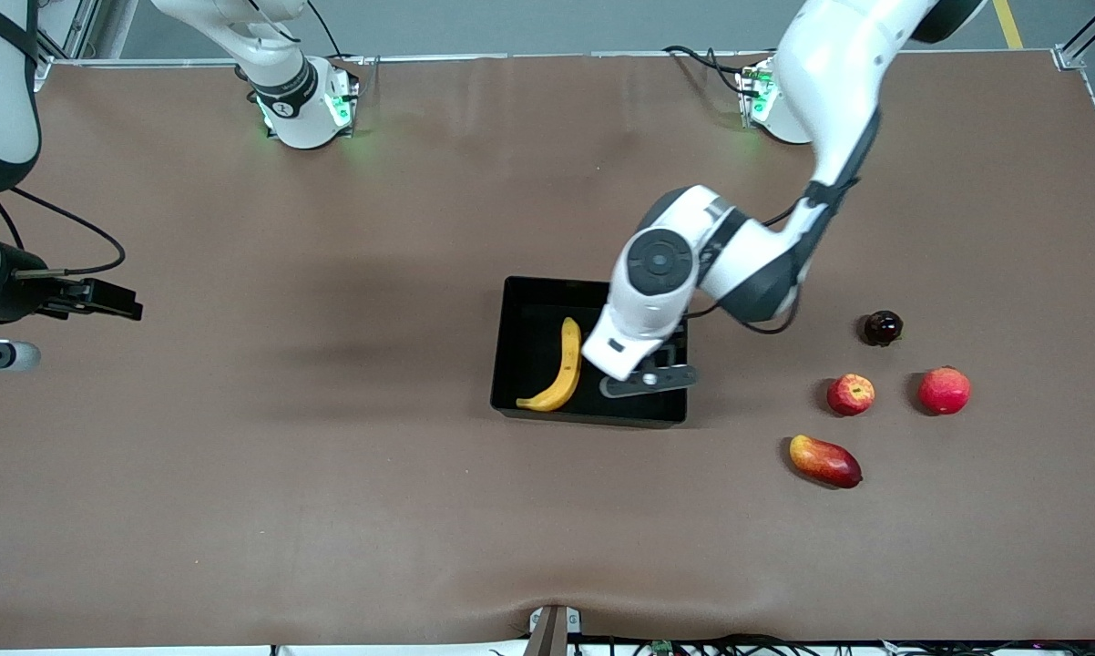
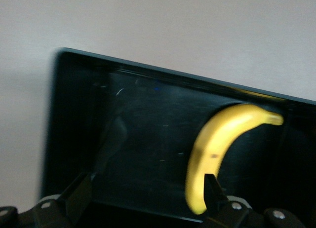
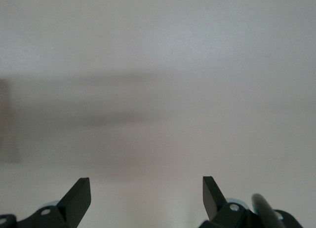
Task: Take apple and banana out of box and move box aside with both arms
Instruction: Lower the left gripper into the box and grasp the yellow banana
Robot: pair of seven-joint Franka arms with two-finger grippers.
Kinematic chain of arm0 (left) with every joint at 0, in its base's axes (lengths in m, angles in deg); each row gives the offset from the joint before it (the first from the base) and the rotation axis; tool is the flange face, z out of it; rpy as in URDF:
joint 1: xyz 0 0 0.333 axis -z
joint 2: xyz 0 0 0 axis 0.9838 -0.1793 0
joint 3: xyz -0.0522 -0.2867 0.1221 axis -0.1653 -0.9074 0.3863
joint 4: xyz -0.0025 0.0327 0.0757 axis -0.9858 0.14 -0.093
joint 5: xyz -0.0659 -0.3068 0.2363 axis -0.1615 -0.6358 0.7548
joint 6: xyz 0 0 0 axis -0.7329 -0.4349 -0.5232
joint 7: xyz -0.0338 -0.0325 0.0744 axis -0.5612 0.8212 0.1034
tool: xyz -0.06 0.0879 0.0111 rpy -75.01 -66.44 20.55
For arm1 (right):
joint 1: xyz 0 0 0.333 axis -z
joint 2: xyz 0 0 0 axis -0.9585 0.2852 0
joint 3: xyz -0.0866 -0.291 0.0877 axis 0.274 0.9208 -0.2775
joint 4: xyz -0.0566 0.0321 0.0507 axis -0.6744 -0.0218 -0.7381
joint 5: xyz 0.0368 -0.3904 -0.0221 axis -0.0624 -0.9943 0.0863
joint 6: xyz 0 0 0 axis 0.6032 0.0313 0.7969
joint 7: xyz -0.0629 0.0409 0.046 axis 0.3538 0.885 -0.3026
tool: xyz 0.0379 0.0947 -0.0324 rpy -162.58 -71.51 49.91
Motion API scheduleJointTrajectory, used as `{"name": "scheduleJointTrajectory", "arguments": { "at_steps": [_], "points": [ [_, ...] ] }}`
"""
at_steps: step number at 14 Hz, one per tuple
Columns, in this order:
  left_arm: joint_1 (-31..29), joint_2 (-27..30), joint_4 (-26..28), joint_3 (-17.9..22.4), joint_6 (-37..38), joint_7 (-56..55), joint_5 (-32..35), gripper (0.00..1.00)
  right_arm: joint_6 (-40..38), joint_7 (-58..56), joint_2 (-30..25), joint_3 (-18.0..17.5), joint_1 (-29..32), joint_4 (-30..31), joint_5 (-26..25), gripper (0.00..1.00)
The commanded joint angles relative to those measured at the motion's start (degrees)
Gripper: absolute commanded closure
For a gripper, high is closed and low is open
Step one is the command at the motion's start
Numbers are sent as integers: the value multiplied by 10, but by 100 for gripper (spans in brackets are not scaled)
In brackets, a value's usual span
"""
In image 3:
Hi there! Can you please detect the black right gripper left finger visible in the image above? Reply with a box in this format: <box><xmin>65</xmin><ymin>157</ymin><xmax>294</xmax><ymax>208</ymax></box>
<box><xmin>0</xmin><ymin>177</ymin><xmax>92</xmax><ymax>228</ymax></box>

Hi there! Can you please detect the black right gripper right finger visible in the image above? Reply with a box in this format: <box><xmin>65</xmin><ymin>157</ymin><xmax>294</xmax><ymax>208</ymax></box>
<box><xmin>198</xmin><ymin>176</ymin><xmax>304</xmax><ymax>228</ymax></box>

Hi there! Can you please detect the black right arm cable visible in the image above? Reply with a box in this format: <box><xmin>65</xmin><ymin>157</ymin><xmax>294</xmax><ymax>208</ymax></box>
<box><xmin>250</xmin><ymin>193</ymin><xmax>285</xmax><ymax>228</ymax></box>

